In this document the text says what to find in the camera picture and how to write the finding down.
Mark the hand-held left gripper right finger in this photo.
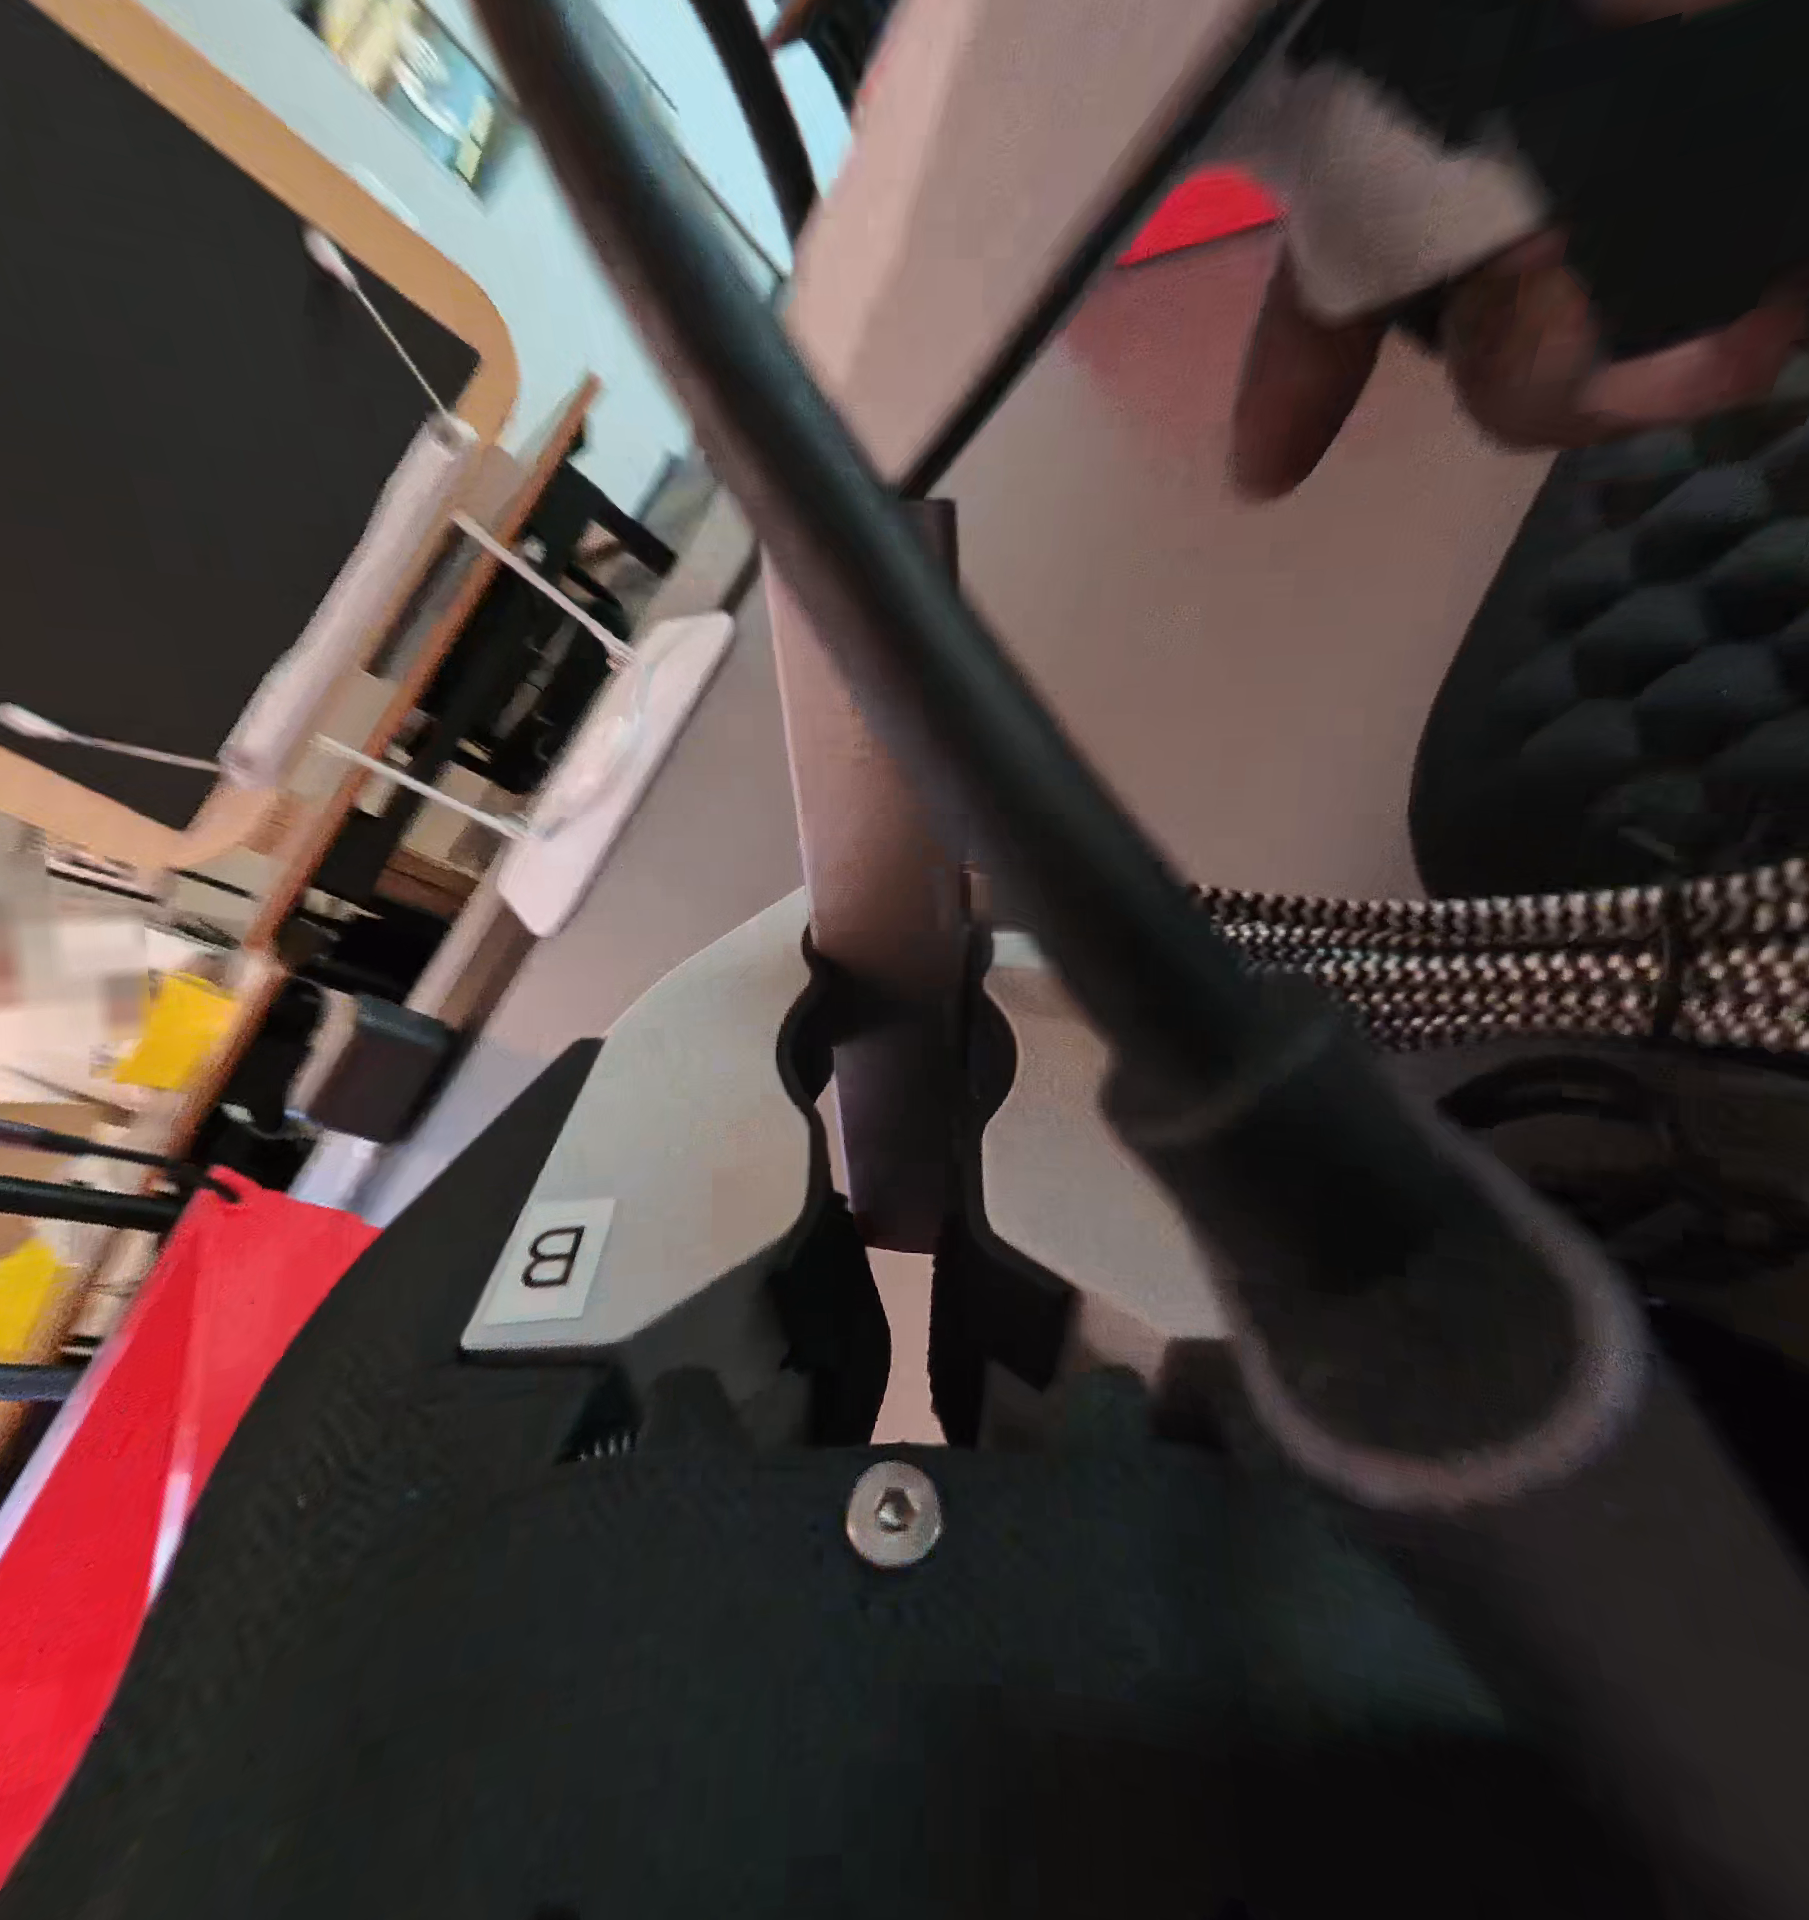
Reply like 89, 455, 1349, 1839
927, 923, 1243, 1446

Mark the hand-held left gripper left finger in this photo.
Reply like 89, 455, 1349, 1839
460, 889, 890, 1446

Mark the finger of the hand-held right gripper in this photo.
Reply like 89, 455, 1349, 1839
780, 0, 1319, 491

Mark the grey slim metal device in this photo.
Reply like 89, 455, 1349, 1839
760, 495, 980, 1255

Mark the black white braided usb-c cable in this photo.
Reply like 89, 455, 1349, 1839
1196, 842, 1809, 1056

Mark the person's right hand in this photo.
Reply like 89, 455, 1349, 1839
1230, 224, 1809, 504

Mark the red flat object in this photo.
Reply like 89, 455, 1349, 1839
1115, 165, 1284, 271

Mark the small black box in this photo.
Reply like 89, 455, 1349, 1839
301, 990, 452, 1146

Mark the wood-edged background table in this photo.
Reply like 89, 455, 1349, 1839
0, 375, 607, 1532

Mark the yellow box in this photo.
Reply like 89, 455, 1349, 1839
116, 972, 234, 1091
0, 1242, 72, 1353

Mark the black quilted cushion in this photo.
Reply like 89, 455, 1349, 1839
1411, 383, 1809, 903

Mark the red cloth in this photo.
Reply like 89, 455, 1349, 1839
0, 1167, 384, 1920

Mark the thick black cable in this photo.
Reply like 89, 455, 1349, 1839
469, 0, 1649, 1510

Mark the thin black cable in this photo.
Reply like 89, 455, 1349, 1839
0, 1107, 243, 1236
689, 0, 821, 242

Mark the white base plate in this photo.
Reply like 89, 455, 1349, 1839
496, 612, 737, 941

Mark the framed wall picture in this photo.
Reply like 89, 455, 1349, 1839
301, 0, 513, 195

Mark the black looped cord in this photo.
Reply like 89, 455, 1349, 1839
1437, 1050, 1809, 1300

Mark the black panel with wooden frame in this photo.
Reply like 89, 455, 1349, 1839
0, 0, 522, 880

